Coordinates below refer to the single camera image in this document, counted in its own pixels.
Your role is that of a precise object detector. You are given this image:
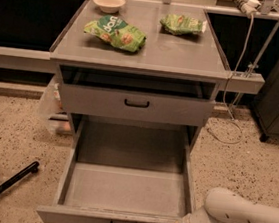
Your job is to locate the grey drawer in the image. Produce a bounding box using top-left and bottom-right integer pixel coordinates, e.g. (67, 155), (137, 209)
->
(38, 117), (195, 223)
(54, 65), (218, 130)

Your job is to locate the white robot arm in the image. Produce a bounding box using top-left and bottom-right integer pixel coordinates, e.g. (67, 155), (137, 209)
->
(174, 187), (279, 223)

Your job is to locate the grey top drawer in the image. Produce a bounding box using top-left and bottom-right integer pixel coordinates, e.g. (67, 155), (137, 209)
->
(54, 65), (218, 130)

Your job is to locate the grey metal drawer cabinet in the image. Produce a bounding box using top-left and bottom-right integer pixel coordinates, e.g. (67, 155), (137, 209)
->
(51, 0), (228, 141)

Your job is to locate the clear plastic bag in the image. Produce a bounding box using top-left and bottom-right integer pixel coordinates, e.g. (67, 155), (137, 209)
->
(37, 76), (72, 135)

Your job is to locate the small green chip bag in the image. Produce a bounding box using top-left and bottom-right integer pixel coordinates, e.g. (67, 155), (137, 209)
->
(160, 14), (207, 36)

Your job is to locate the large green chip bag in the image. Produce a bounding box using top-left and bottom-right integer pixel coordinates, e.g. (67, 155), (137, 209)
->
(83, 14), (147, 53)

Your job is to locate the thin metal rod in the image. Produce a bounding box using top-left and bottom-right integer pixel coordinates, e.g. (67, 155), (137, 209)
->
(222, 0), (279, 107)

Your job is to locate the white power strip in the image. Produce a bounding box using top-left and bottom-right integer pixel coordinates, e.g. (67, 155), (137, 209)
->
(234, 0), (260, 17)

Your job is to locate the white ceramic bowl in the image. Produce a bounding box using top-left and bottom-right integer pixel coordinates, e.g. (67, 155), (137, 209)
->
(93, 0), (126, 14)

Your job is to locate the grey metal rail shelf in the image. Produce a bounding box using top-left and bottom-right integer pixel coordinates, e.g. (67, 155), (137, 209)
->
(0, 46), (265, 95)

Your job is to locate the white power cable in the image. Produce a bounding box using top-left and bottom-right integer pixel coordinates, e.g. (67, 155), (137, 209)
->
(203, 8), (258, 147)

